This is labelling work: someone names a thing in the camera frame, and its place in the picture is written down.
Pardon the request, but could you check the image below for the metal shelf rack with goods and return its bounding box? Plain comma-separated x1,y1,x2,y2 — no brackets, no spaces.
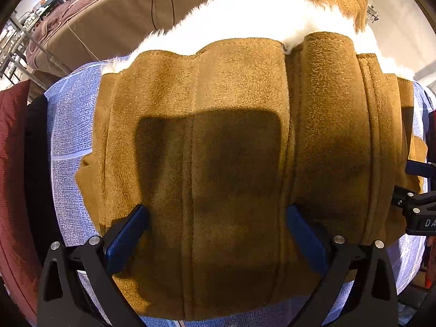
0,0,66,86

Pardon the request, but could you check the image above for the black cloth band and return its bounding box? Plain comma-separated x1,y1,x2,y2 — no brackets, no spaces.
23,93,62,258

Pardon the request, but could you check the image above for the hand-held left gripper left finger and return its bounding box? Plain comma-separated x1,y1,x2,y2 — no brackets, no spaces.
37,204,151,327

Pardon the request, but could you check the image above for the thin black cable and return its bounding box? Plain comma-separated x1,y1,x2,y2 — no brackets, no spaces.
144,0,176,32

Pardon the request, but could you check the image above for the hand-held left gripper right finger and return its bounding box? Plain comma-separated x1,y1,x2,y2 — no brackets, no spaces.
285,204,399,327

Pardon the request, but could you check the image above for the brown coat with white fleece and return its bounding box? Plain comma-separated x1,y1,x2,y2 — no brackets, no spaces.
73,0,428,321

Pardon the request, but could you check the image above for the red textured cloth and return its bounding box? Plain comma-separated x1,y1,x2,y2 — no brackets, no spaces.
0,80,46,325

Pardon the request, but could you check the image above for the blue woven blanket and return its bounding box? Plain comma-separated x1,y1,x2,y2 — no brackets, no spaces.
45,59,436,327

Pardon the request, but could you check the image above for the brown padded sofa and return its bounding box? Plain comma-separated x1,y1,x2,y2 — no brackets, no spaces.
26,0,260,91

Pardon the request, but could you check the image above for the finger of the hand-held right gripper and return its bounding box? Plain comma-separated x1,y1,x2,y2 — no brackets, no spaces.
405,159,436,177
392,184,420,208

